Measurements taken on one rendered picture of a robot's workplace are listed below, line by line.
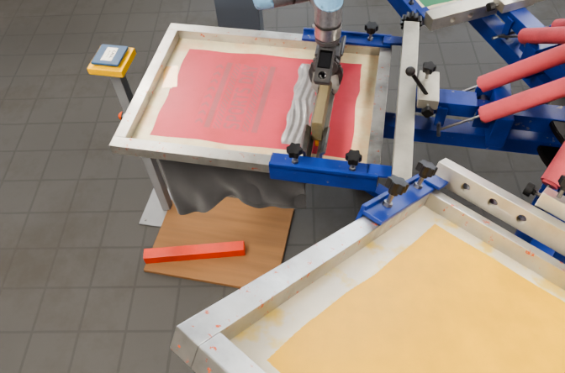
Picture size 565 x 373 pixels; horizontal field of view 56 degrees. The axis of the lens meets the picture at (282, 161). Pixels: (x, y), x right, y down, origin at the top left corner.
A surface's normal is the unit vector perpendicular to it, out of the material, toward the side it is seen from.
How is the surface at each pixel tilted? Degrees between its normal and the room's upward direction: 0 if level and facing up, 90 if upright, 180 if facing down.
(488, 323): 32
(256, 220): 0
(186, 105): 0
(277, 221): 0
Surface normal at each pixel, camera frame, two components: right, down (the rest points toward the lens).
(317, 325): 0.31, -0.85
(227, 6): -0.01, 0.78
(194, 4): -0.04, -0.62
